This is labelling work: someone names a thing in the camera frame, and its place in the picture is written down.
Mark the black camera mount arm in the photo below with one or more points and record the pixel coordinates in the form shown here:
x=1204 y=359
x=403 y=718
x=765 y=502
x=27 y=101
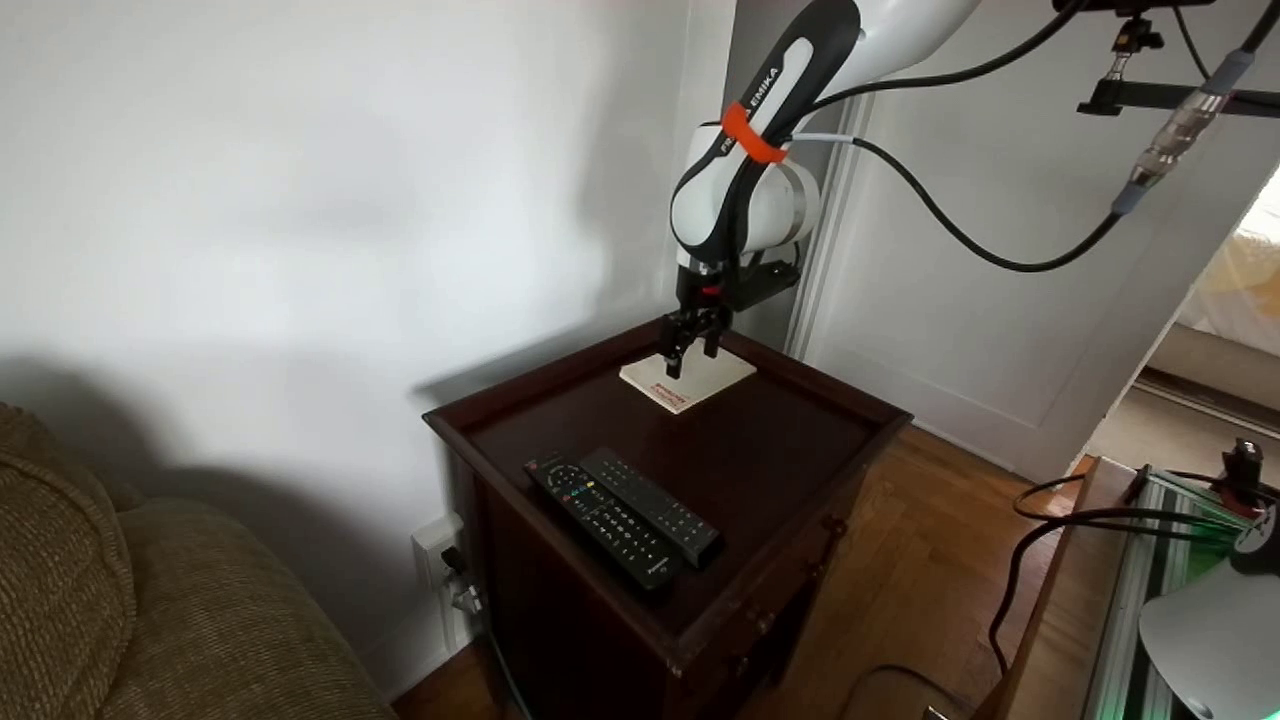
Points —
x=1212 y=87

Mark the olive brown fabric sofa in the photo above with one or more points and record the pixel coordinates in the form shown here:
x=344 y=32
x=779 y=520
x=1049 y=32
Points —
x=148 y=609

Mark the dark wooden side table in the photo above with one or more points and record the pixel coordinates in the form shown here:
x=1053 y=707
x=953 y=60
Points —
x=772 y=467

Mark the black remote control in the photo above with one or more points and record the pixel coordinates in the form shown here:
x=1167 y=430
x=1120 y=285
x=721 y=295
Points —
x=605 y=520
x=689 y=533

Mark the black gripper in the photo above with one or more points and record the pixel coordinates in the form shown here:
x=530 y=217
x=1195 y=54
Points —
x=710 y=305

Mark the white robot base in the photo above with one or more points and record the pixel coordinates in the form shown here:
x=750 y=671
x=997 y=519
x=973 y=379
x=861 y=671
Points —
x=1217 y=646

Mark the black toggle clamp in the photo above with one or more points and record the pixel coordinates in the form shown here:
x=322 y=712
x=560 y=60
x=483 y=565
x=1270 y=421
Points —
x=1240 y=473

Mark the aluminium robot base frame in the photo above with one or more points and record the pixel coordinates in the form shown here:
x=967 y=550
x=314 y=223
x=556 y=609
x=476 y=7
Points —
x=1187 y=531

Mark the white book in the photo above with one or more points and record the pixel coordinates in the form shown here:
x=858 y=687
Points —
x=702 y=379

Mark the black remote control front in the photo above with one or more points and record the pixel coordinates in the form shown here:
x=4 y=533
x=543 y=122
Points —
x=605 y=520

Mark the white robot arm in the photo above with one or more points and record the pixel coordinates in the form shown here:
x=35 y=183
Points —
x=743 y=195

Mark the black remote control rear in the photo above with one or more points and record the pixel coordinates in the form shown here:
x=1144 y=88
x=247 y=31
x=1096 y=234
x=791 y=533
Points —
x=689 y=533

